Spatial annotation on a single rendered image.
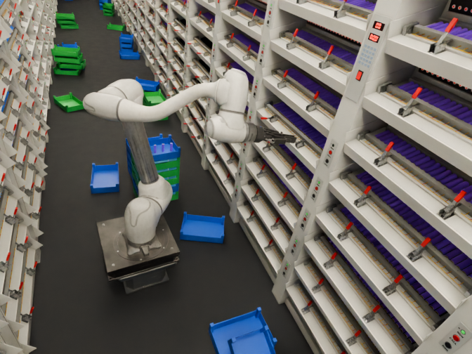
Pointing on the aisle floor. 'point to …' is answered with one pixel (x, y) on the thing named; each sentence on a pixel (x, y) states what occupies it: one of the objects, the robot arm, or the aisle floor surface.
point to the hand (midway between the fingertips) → (288, 138)
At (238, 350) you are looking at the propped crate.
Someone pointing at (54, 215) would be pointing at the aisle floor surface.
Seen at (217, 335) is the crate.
